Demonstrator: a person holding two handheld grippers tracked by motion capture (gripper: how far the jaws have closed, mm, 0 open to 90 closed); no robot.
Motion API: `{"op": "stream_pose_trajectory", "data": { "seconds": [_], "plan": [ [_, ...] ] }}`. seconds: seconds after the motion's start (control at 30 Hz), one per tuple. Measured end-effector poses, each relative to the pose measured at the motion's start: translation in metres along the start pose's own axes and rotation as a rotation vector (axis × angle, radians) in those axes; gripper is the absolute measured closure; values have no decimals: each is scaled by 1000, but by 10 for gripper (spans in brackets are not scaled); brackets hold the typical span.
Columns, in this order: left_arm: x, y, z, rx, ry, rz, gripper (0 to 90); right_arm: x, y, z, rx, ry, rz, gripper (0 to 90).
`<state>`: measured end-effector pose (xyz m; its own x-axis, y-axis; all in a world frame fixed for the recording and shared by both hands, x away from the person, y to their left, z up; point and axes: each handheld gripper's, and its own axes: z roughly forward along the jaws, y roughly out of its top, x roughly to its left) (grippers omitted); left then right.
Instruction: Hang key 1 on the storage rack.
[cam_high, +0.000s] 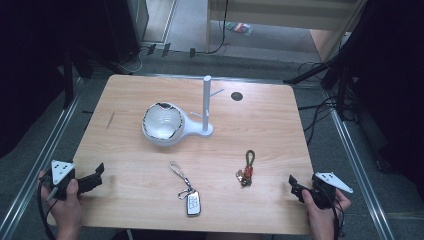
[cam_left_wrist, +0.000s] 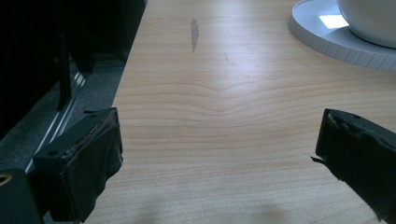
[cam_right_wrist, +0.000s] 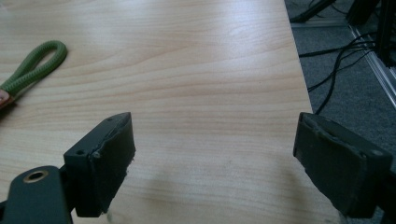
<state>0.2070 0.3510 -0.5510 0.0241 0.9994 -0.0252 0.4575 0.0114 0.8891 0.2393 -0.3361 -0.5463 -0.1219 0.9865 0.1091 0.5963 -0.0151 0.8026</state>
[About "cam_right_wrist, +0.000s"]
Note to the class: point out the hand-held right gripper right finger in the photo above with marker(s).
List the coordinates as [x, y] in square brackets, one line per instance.
[336, 168]

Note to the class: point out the black stand leg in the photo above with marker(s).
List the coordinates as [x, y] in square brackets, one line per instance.
[314, 11]

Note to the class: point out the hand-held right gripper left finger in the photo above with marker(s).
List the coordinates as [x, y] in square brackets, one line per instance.
[106, 168]

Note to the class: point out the aluminium floor rail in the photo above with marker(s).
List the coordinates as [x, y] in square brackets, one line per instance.
[378, 73]

